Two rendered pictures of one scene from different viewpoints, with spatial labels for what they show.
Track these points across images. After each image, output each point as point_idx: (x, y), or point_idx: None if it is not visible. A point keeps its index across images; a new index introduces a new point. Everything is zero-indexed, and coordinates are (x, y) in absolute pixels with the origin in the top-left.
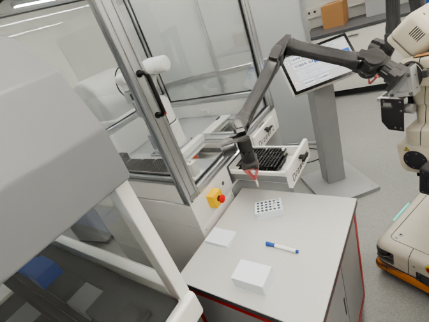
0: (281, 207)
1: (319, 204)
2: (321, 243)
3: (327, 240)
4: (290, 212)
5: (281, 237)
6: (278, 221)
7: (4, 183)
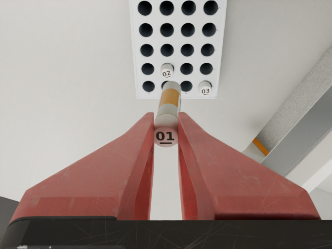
0: (148, 96)
1: (165, 182)
2: (4, 161)
3: (18, 175)
4: (150, 106)
5: (17, 61)
6: (108, 57)
7: None
